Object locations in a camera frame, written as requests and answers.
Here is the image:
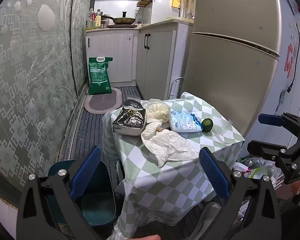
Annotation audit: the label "dark teal waste bin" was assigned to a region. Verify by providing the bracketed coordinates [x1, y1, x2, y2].
[47, 159, 118, 227]

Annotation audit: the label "person's left hand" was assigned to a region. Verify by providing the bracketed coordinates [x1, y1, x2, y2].
[124, 234, 162, 240]

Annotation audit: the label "hanging kitchen utensils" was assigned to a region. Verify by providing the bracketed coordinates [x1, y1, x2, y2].
[184, 0, 195, 20]

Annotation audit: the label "clear plastic bottle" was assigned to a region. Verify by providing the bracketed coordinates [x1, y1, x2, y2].
[87, 8, 95, 29]

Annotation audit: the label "round fruit piece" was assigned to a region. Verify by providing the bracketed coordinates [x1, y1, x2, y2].
[201, 118, 213, 133]

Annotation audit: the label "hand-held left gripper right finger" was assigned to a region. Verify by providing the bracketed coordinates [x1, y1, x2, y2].
[192, 147, 283, 240]

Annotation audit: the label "table with checked tablecloth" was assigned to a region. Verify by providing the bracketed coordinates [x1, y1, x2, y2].
[101, 91, 245, 240]

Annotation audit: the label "red wall decal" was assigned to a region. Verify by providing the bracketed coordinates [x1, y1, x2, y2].
[284, 42, 297, 80]

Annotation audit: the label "beige refrigerator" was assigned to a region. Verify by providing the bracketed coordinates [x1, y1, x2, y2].
[182, 0, 284, 153]

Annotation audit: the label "striped grey carpet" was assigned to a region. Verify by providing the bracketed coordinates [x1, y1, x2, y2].
[59, 86, 145, 240]

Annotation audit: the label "blue white tissue packet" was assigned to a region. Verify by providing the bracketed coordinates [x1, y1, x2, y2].
[169, 110, 203, 133]

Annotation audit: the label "clear plastic bag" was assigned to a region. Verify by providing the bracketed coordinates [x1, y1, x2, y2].
[234, 155, 283, 190]

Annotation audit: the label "wall spice rack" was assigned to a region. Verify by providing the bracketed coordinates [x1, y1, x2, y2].
[136, 0, 154, 8]

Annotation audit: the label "person's right hand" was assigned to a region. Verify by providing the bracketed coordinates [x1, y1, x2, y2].
[276, 180, 300, 202]

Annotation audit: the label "frying pan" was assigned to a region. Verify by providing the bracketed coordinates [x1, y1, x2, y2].
[101, 11, 137, 25]

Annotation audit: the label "white paper tissue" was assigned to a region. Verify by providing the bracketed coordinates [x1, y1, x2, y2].
[141, 120, 200, 168]

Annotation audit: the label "white kitchen cabinet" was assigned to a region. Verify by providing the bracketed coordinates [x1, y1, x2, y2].
[86, 28, 140, 83]

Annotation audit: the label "white corner cabinet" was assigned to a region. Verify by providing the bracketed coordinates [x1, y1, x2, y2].
[136, 20, 194, 100]

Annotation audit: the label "patterned frosted glass door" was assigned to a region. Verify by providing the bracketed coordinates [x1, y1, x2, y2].
[71, 0, 94, 98]
[0, 0, 77, 205]

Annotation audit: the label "black cable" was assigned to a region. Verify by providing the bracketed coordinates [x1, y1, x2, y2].
[287, 22, 300, 93]

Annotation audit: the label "white bag with food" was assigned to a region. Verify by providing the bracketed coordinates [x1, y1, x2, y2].
[145, 99, 171, 125]

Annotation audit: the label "clear plastic film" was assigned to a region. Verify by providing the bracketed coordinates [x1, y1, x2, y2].
[210, 119, 234, 140]

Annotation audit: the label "green rice bag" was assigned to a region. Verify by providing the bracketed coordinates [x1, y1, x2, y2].
[88, 57, 113, 95]

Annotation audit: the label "black silver snack bag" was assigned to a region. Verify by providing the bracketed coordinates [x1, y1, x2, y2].
[112, 99, 147, 137]

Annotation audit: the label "oval grey floor mat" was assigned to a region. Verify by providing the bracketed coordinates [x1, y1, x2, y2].
[84, 87, 125, 115]

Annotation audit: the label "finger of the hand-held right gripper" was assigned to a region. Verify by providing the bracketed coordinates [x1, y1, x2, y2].
[247, 135, 300, 180]
[258, 112, 300, 140]

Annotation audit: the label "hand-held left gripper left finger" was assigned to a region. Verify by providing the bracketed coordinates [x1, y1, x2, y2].
[16, 145, 103, 240]

